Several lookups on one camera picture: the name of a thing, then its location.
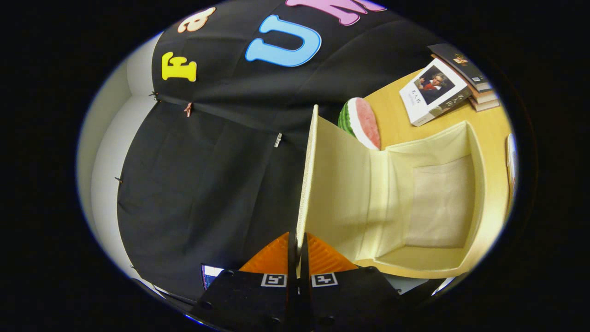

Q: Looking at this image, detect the glowing screen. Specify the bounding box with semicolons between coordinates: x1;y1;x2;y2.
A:
201;264;225;291

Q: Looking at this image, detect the white portrait cover book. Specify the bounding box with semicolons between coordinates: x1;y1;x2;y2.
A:
399;58;473;127

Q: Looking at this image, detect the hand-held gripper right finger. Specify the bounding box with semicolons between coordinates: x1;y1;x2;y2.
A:
299;232;408;332

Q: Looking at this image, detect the beige fabric storage box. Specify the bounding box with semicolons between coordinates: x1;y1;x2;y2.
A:
296;105;487;279

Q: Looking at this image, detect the white striped canvas shoe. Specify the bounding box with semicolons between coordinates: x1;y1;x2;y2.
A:
506;133;518;199

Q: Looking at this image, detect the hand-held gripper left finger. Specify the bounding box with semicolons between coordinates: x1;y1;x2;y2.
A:
189;232;299;332

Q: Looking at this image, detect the black backdrop cloth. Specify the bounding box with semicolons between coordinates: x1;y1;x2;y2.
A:
115;0;445;300

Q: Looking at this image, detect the thin brown book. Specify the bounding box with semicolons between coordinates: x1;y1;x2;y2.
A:
469;96;501;113

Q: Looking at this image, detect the watermelon slice plush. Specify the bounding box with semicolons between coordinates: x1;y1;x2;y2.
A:
337;97;382;151

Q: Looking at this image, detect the thick brown book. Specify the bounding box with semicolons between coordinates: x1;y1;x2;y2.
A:
431;54;499;105

